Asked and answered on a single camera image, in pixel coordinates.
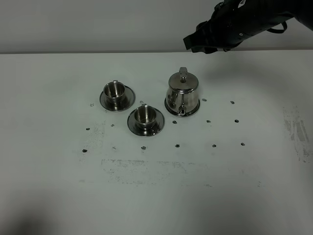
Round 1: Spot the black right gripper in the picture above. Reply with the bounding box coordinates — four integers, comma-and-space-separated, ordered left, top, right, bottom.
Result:
183, 0, 294, 54

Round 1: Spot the stainless steel teapot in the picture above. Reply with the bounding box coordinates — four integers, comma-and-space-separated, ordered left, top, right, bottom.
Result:
165, 67, 200, 117

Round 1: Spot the near stainless steel saucer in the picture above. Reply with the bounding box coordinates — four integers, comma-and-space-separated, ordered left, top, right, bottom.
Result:
127, 104, 165, 137

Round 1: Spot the stainless steel saucer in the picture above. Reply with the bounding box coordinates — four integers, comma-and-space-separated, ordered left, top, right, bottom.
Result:
99, 81, 135, 112
127, 104, 165, 137

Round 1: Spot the far stainless steel saucer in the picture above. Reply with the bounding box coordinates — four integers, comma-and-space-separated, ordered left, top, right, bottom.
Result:
99, 81, 135, 112

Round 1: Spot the near stainless steel teacup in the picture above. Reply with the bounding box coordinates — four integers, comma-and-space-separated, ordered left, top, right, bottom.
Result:
134, 104, 157, 130

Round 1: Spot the stainless steel teacup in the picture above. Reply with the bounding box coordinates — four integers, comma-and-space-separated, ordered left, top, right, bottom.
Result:
134, 104, 157, 130
103, 80, 126, 104

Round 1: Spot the far stainless steel teacup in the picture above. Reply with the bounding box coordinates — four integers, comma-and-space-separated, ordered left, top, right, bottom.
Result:
103, 80, 126, 104

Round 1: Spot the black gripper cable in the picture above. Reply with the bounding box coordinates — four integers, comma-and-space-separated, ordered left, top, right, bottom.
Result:
265, 21, 288, 34

